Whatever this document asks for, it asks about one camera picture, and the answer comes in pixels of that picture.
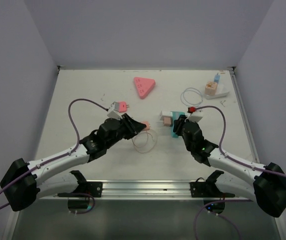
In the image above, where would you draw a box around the pink triangular socket adapter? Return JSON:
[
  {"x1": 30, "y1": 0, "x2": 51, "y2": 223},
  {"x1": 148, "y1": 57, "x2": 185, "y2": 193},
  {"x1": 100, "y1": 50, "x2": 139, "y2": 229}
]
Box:
[{"x1": 133, "y1": 77, "x2": 156, "y2": 100}]

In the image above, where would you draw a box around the blue thin cable loop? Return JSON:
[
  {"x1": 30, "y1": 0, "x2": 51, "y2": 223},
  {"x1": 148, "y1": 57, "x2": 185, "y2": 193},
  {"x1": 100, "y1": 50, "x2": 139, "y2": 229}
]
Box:
[{"x1": 180, "y1": 87, "x2": 205, "y2": 107}]

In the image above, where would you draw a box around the white square charger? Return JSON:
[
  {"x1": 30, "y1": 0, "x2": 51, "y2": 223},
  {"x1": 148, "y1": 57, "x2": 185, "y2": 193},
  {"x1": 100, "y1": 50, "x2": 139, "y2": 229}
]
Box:
[{"x1": 159, "y1": 110, "x2": 173, "y2": 121}]

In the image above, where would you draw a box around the blue small plug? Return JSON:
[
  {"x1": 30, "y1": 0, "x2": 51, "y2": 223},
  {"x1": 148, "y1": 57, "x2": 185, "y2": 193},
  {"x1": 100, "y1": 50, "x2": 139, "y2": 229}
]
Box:
[{"x1": 213, "y1": 73, "x2": 221, "y2": 84}]

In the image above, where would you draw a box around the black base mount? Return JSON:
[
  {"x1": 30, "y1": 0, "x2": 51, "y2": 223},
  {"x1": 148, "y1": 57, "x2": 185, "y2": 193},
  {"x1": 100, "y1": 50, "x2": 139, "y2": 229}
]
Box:
[
  {"x1": 189, "y1": 178, "x2": 236, "y2": 198},
  {"x1": 57, "y1": 181, "x2": 103, "y2": 198}
]

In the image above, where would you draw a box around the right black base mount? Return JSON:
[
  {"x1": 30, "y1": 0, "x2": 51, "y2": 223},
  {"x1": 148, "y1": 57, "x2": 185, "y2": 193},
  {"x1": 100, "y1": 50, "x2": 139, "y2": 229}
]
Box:
[{"x1": 189, "y1": 178, "x2": 236, "y2": 198}]

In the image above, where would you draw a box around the aluminium front rail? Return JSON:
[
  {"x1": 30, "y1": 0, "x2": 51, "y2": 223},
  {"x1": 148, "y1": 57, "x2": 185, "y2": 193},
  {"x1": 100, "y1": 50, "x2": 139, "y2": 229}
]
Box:
[{"x1": 15, "y1": 178, "x2": 259, "y2": 201}]

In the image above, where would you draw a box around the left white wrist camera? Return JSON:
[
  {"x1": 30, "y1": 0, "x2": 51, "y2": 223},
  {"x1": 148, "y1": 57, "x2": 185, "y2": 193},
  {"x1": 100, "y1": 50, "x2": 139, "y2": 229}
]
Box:
[{"x1": 107, "y1": 101, "x2": 122, "y2": 120}]

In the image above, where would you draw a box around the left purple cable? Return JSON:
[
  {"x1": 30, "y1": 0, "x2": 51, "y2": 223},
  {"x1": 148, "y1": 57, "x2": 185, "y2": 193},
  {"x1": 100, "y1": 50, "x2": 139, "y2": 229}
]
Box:
[{"x1": 0, "y1": 98, "x2": 110, "y2": 218}]

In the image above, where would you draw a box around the beige pink charger plug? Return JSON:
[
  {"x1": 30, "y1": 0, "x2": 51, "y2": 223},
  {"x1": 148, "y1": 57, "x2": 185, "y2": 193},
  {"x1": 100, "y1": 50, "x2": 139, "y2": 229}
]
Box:
[{"x1": 162, "y1": 116, "x2": 173, "y2": 127}]

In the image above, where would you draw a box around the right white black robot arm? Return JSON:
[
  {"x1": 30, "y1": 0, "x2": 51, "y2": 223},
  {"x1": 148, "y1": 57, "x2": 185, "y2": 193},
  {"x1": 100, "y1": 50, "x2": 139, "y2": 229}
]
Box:
[{"x1": 173, "y1": 115, "x2": 286, "y2": 218}]

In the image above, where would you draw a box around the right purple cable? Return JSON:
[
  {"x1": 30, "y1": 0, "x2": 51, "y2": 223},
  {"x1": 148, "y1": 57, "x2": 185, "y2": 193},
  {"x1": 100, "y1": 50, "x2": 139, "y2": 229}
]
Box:
[{"x1": 192, "y1": 105, "x2": 286, "y2": 240}]

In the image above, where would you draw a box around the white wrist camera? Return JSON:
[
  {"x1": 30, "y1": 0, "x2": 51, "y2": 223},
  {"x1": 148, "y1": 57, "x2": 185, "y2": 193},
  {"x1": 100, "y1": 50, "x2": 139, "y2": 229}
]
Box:
[
  {"x1": 187, "y1": 106, "x2": 204, "y2": 123},
  {"x1": 107, "y1": 101, "x2": 122, "y2": 120}
]

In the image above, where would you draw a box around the purple cable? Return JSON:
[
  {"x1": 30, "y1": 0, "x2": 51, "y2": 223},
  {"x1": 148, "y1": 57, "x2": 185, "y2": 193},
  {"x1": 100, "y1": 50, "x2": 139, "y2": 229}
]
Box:
[
  {"x1": 0, "y1": 98, "x2": 110, "y2": 218},
  {"x1": 192, "y1": 105, "x2": 286, "y2": 240}
]

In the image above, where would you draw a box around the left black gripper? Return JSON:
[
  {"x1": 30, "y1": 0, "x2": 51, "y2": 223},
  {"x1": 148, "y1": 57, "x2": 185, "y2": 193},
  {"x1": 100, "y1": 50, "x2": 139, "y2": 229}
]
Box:
[{"x1": 105, "y1": 112, "x2": 146, "y2": 148}]

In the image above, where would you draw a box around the teal triangular socket adapter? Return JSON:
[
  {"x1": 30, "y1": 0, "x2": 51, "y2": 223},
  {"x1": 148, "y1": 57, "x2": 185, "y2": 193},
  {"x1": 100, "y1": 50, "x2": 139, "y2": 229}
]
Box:
[{"x1": 171, "y1": 111, "x2": 187, "y2": 138}]

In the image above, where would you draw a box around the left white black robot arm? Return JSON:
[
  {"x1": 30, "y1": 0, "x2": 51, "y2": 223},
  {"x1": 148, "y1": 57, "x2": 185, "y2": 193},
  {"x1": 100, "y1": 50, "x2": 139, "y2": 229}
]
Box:
[{"x1": 0, "y1": 113, "x2": 147, "y2": 212}]

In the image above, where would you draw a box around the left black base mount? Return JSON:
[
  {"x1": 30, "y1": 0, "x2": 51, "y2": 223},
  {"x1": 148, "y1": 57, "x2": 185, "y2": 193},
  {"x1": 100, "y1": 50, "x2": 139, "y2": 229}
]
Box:
[{"x1": 57, "y1": 181, "x2": 103, "y2": 198}]

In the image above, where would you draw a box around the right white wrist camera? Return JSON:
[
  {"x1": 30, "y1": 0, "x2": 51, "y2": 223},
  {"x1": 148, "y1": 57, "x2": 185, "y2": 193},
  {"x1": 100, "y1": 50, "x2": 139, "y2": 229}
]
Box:
[{"x1": 187, "y1": 106, "x2": 204, "y2": 123}]

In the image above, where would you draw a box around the white triangular adapter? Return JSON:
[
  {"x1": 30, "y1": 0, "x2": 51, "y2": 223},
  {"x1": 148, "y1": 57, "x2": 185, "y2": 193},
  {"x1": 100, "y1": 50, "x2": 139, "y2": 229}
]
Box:
[{"x1": 204, "y1": 84, "x2": 230, "y2": 100}]

